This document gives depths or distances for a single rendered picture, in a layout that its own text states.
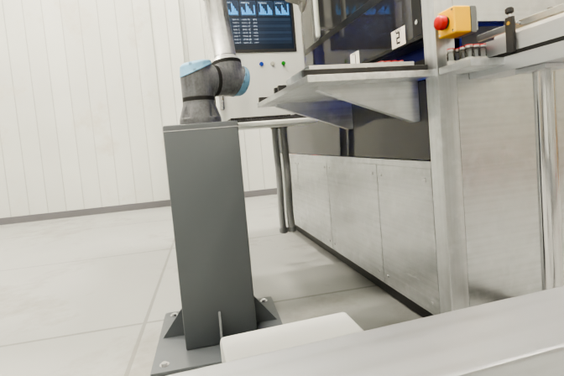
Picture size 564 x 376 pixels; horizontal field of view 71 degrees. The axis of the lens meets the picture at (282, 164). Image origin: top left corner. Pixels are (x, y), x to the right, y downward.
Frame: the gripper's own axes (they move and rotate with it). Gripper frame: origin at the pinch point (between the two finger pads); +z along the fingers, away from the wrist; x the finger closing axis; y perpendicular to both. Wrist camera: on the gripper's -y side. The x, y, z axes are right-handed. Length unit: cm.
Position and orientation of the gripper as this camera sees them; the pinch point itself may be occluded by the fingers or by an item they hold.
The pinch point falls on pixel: (304, 7)
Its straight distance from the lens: 126.6
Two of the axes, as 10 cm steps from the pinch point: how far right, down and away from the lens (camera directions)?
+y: -9.6, 1.0, -2.5
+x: 2.6, 0.4, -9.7
